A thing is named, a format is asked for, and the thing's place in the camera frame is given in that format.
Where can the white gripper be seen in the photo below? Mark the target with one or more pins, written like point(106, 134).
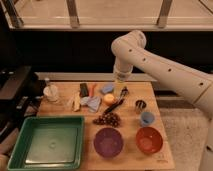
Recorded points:
point(120, 76)

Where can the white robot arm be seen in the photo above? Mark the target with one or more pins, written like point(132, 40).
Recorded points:
point(195, 86)

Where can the blue sponge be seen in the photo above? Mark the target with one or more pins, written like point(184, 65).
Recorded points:
point(107, 88)

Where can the orange fruit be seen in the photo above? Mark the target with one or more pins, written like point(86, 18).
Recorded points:
point(109, 99)

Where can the orange carrot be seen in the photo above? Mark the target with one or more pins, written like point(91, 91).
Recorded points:
point(92, 89)

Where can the black rectangular block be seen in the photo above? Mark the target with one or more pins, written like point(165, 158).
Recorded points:
point(84, 92)

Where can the bunch of dark grapes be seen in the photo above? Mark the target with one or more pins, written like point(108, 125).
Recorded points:
point(110, 119)

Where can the small blue cup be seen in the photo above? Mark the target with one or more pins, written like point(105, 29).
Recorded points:
point(146, 119)

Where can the yellow banana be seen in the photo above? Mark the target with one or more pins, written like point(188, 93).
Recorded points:
point(76, 102)

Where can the purple bowl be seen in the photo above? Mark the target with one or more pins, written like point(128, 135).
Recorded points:
point(108, 142)

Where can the red bowl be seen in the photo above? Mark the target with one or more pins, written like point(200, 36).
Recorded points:
point(149, 140)

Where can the green plastic tray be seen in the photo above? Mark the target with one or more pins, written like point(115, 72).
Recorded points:
point(48, 144)

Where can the black equipment at left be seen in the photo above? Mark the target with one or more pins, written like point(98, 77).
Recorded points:
point(14, 85)

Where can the black handled utensil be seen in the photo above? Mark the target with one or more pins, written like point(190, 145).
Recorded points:
point(120, 100)

